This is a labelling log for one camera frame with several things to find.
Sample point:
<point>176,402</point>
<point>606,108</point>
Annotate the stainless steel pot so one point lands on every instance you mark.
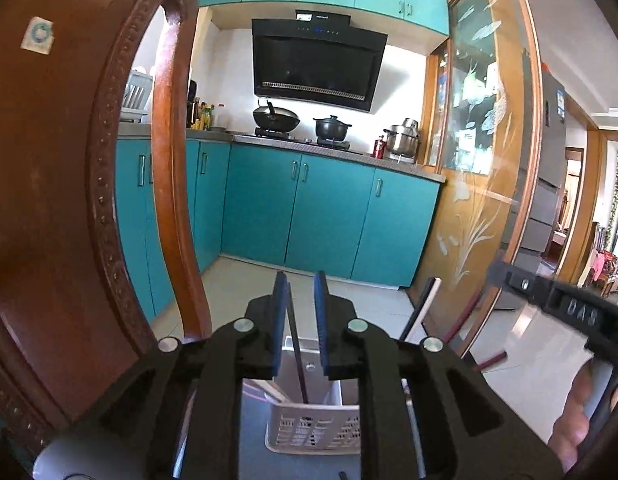
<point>403,141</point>

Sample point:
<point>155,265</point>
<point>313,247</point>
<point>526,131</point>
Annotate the teal lower kitchen cabinets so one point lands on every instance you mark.
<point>329,210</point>

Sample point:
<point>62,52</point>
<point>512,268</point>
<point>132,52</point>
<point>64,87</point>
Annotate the black clay pot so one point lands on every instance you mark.
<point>333,130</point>

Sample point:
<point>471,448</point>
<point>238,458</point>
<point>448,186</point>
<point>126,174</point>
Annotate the white plastic utensil holder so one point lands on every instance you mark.
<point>309,420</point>

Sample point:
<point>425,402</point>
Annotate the white round-logo sticker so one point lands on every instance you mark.
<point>38,35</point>

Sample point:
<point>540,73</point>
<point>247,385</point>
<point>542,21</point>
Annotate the dark grey chopstick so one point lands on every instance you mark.
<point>296,340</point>

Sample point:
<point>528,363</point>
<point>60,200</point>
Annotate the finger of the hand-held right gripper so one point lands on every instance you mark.
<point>539,287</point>

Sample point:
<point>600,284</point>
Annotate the person's right hand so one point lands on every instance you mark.
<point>576,410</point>

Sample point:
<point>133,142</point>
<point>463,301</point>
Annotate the carved wooden chair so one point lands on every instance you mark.
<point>39,210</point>

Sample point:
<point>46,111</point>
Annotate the gas stove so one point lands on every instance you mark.
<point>301,139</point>

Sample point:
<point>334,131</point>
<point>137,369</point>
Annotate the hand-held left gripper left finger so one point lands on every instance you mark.
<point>279,325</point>

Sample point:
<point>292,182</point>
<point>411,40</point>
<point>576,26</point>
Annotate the red-brown chopstick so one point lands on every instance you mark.
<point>464,320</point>

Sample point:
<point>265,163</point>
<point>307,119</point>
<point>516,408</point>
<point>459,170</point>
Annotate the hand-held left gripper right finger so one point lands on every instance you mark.
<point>321,325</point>

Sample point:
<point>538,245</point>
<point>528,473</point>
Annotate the black range hood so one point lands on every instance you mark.
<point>319,60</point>

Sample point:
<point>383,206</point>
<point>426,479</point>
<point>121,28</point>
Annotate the blue table mat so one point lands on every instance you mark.
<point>289,465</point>

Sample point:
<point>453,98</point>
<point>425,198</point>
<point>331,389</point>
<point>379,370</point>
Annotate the etched glass sliding door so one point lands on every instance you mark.
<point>479,185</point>

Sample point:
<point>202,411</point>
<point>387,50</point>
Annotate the red canister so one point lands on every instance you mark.
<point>380,149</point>

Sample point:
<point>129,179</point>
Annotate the black wok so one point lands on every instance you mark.
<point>276,119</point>

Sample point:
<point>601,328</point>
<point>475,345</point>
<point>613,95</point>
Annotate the pink cloth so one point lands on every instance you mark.
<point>600,262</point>

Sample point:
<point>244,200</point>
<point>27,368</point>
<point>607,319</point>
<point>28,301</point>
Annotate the group of condiment bottles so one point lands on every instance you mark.
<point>206,115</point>

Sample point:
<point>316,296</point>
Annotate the dark brown chopstick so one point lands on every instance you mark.
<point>491,361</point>

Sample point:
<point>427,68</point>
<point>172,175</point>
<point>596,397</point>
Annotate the white dish rack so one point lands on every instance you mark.
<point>136,97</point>

